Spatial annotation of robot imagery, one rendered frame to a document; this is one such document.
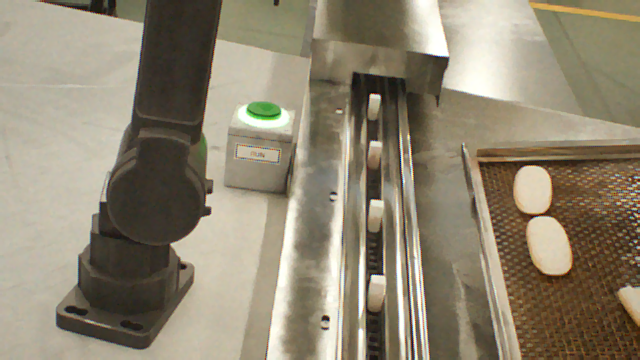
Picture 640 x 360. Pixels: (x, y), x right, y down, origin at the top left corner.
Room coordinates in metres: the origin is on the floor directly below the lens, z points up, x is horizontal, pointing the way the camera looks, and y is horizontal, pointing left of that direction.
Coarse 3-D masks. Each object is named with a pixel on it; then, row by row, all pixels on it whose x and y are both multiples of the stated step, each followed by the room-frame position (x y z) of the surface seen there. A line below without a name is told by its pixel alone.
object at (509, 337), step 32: (480, 160) 0.96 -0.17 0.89; (512, 160) 0.96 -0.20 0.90; (544, 160) 0.96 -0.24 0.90; (480, 192) 0.89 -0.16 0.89; (512, 192) 0.89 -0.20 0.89; (608, 192) 0.89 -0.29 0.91; (480, 224) 0.81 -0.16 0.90; (576, 224) 0.83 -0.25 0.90; (512, 256) 0.77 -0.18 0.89; (608, 256) 0.77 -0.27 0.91; (512, 288) 0.72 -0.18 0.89; (544, 288) 0.72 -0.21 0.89; (576, 288) 0.72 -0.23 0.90; (512, 320) 0.67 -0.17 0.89; (544, 320) 0.67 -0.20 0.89; (512, 352) 0.62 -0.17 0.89; (544, 352) 0.63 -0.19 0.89; (576, 352) 0.63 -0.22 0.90; (608, 352) 0.63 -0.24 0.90
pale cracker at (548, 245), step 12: (528, 228) 0.81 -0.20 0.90; (540, 228) 0.80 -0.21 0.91; (552, 228) 0.80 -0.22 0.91; (528, 240) 0.79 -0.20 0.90; (540, 240) 0.78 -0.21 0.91; (552, 240) 0.78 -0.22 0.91; (564, 240) 0.78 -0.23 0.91; (540, 252) 0.76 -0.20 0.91; (552, 252) 0.76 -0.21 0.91; (564, 252) 0.76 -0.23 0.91; (540, 264) 0.74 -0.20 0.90; (552, 264) 0.74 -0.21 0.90; (564, 264) 0.74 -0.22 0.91
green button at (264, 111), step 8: (256, 104) 0.99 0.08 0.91; (264, 104) 1.00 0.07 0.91; (272, 104) 1.00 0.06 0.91; (248, 112) 0.97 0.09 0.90; (256, 112) 0.97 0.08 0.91; (264, 112) 0.97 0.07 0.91; (272, 112) 0.98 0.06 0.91; (280, 112) 0.98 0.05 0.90; (264, 120) 0.97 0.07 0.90; (272, 120) 0.97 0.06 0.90
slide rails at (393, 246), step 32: (352, 96) 1.19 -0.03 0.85; (384, 96) 1.21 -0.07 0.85; (352, 128) 1.09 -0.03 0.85; (384, 128) 1.10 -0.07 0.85; (352, 160) 1.00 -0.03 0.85; (384, 160) 1.01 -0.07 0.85; (352, 192) 0.92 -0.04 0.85; (384, 192) 0.94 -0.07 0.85; (352, 224) 0.86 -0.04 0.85; (384, 224) 0.87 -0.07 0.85; (352, 256) 0.80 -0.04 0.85; (384, 256) 0.80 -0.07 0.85; (352, 288) 0.74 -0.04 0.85; (352, 320) 0.69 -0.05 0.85; (384, 320) 0.70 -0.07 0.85; (352, 352) 0.65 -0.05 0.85
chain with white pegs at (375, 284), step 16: (368, 80) 1.28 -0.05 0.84; (368, 96) 1.22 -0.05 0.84; (368, 112) 1.15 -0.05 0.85; (368, 128) 1.12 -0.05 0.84; (368, 144) 1.07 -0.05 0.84; (368, 160) 1.01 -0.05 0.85; (368, 176) 0.99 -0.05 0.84; (368, 192) 0.95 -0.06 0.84; (368, 208) 0.91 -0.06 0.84; (368, 224) 0.87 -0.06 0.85; (368, 240) 0.85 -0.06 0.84; (368, 256) 0.82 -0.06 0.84; (368, 272) 0.79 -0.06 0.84; (368, 288) 0.76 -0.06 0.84; (384, 288) 0.73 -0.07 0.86; (368, 304) 0.73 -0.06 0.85; (368, 320) 0.71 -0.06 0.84; (368, 336) 0.69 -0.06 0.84; (368, 352) 0.66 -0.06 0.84
